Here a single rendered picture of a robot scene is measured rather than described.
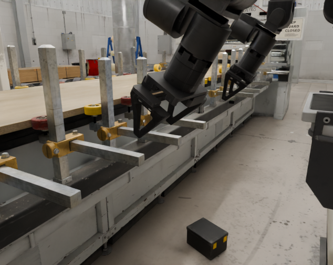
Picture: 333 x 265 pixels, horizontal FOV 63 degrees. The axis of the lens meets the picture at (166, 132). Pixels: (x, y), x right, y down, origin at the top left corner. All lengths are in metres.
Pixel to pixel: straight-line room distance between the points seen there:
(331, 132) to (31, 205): 0.78
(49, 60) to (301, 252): 1.66
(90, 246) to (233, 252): 0.82
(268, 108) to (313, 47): 6.30
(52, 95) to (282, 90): 4.34
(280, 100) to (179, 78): 4.57
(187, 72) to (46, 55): 0.57
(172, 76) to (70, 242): 1.22
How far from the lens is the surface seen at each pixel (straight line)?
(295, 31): 4.86
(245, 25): 0.82
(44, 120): 1.02
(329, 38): 11.18
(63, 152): 0.95
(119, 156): 0.83
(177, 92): 0.40
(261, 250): 1.85
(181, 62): 0.40
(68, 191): 0.64
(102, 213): 1.57
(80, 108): 1.22
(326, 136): 0.49
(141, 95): 0.40
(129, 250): 1.77
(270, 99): 5.10
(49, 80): 0.90
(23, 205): 0.92
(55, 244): 1.45
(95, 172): 1.06
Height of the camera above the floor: 1.14
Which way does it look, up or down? 17 degrees down
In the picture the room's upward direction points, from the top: straight up
